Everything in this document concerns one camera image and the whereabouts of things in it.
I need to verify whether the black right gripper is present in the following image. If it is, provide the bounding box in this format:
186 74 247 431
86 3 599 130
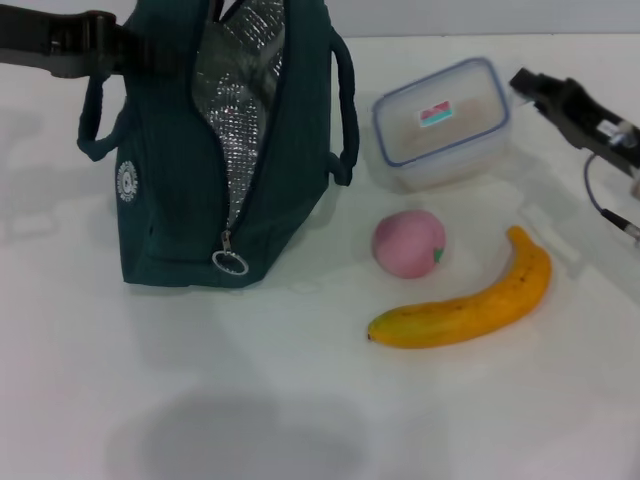
509 67 640 174

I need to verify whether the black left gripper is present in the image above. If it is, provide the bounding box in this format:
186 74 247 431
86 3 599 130
0 9 194 80

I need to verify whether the clear plastic food container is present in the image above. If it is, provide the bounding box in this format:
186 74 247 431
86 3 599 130
371 56 514 191

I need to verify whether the dark teal insulated lunch bag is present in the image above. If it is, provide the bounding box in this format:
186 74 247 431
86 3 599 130
76 0 360 291

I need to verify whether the pink toy peach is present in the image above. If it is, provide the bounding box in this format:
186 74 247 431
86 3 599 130
371 209 447 280

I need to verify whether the yellow banana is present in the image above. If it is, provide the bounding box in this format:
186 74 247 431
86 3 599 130
368 225 553 350

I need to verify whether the right gripper cable with connector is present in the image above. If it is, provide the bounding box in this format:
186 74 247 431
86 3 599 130
583 152 640 242

